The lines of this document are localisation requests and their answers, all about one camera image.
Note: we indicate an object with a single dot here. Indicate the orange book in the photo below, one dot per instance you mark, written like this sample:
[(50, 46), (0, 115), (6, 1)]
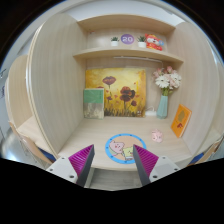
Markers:
[(181, 120)]

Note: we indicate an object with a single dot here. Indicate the small potted plant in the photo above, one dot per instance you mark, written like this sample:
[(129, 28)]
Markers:
[(141, 41), (114, 41)]

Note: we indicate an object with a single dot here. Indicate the wooden desk hutch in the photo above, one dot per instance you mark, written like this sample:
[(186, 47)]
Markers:
[(44, 88)]

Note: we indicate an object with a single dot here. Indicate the right wooden chair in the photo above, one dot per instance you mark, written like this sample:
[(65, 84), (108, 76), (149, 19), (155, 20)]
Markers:
[(204, 156)]

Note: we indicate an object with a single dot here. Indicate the teal vase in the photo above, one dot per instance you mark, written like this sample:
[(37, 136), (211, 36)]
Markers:
[(162, 108)]

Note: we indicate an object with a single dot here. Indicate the red plush toy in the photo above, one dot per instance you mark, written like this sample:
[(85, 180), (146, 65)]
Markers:
[(152, 42)]

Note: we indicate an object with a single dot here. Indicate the left wooden chair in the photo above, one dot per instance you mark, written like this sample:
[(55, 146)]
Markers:
[(30, 145)]

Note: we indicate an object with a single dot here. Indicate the pink pig-shaped mouse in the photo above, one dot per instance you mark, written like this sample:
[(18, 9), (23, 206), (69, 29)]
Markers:
[(157, 136)]

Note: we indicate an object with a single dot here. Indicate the purple round number sign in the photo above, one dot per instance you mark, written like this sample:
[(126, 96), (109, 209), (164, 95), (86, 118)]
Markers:
[(127, 39)]

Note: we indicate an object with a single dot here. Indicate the white round device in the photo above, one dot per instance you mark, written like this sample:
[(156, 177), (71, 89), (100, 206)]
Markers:
[(150, 111)]

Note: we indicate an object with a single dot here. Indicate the green book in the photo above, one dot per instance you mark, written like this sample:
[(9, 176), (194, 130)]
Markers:
[(93, 107)]

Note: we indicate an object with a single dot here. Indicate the poppy flower painting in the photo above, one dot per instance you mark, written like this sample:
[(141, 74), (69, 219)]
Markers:
[(124, 90)]

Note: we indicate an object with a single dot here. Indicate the right small potted plant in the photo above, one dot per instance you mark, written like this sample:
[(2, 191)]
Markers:
[(141, 41)]

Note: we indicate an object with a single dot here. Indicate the pink white flower bouquet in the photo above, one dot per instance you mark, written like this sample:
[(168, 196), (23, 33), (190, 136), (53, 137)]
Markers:
[(167, 79)]

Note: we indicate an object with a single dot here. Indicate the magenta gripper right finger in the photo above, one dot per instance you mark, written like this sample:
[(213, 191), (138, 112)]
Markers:
[(151, 167)]

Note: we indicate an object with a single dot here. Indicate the round cartoon mouse pad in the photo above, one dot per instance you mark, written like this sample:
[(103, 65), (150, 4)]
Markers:
[(119, 148)]

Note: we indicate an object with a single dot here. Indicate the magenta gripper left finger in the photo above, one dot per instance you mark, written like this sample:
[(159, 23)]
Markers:
[(75, 168)]

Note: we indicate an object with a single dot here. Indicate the wooden chair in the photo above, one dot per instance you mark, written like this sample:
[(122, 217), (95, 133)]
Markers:
[(204, 156), (30, 145)]

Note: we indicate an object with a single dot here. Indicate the left small potted plant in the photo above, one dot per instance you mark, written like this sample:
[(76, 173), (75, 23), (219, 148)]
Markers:
[(114, 41)]

